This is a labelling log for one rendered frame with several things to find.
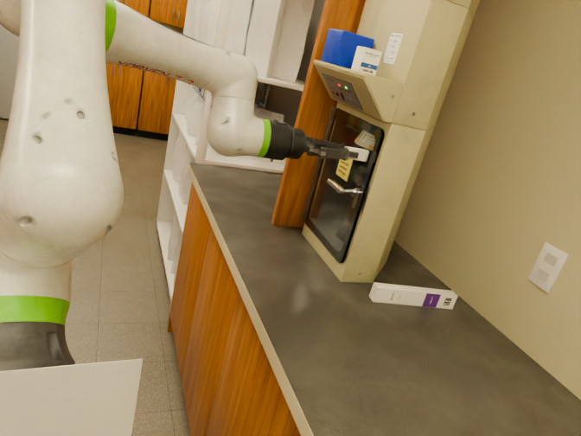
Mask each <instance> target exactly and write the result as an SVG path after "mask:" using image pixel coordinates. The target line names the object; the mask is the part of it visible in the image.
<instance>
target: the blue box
mask: <svg viewBox="0 0 581 436"><path fill-rule="evenodd" d="M373 44H374V39H372V38H369V37H365V36H363V35H357V34H355V33H352V32H348V31H346V30H339V29H329V31H328V34H327V38H326V42H325V45H324V49H323V52H322V59H321V61H323V62H327V63H329V64H333V65H336V66H339V67H345V68H349V69H351V67H352V64H353V60H354V55H355V51H356V49H357V46H361V47H366V48H372V47H373Z"/></svg>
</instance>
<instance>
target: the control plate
mask: <svg viewBox="0 0 581 436"><path fill-rule="evenodd" d="M322 76H323V78H324V79H325V81H326V83H327V85H328V87H329V90H330V92H331V93H332V91H333V92H334V93H336V92H338V94H339V96H336V94H333V93H332V95H333V97H334V98H335V99H338V100H340V101H342V102H344V103H347V104H349V105H351V106H354V107H356V108H358V109H361V110H362V111H363V109H362V106H361V103H360V101H359V100H358V98H357V96H356V94H355V91H354V89H353V87H352V85H351V83H349V82H346V81H344V80H339V79H337V78H334V77H331V76H328V75H326V74H322ZM338 84H340V85H341V86H340V87H339V85H338ZM345 86H346V87H347V89H346V88H345ZM340 93H342V95H343V97H344V99H345V96H347V99H345V100H344V99H342V97H341V95H340ZM349 98H350V99H351V100H348V99H349ZM353 99H354V100H355V102H353Z"/></svg>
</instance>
